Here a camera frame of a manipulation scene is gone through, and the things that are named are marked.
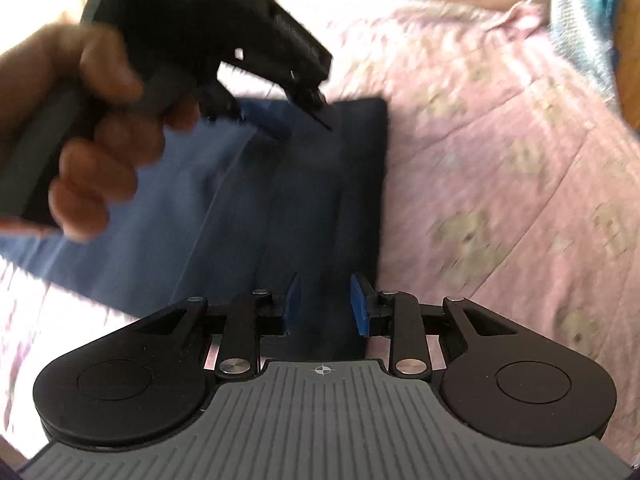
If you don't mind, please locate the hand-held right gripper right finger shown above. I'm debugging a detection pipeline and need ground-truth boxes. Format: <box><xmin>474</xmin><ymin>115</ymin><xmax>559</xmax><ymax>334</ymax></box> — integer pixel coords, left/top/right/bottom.
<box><xmin>350</xmin><ymin>272</ymin><xmax>522</xmax><ymax>379</ymax></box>

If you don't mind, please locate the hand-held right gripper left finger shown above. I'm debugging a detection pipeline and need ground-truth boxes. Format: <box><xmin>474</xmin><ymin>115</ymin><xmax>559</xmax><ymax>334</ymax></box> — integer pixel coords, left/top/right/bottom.
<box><xmin>131</xmin><ymin>272</ymin><xmax>302</xmax><ymax>379</ymax></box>

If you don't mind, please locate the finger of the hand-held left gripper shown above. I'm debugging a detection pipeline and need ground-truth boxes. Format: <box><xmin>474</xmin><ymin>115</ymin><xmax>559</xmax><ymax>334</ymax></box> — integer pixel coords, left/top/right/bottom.
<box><xmin>287</xmin><ymin>80</ymin><xmax>335</xmax><ymax>132</ymax></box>
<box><xmin>199</xmin><ymin>82</ymin><xmax>293</xmax><ymax>142</ymax></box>

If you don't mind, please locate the dark long-sleeved top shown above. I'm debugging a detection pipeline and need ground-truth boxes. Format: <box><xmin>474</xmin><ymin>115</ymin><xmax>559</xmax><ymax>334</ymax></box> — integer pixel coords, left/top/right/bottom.
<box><xmin>0</xmin><ymin>95</ymin><xmax>392</xmax><ymax>362</ymax></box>

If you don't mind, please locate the person's left hand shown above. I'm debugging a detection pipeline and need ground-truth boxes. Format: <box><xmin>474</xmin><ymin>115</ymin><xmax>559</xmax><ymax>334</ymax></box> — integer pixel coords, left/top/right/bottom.
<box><xmin>0</xmin><ymin>22</ymin><xmax>202</xmax><ymax>242</ymax></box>

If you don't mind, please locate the pink bear-print blanket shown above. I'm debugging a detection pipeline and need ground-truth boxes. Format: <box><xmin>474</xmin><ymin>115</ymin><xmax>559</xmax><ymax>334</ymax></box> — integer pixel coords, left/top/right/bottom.
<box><xmin>0</xmin><ymin>0</ymin><xmax>640</xmax><ymax>461</ymax></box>

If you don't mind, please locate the clear bubble wrap sheet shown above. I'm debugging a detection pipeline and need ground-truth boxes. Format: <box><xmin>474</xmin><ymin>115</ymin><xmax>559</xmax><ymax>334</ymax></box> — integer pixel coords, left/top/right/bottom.
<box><xmin>542</xmin><ymin>0</ymin><xmax>627</xmax><ymax>113</ymax></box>

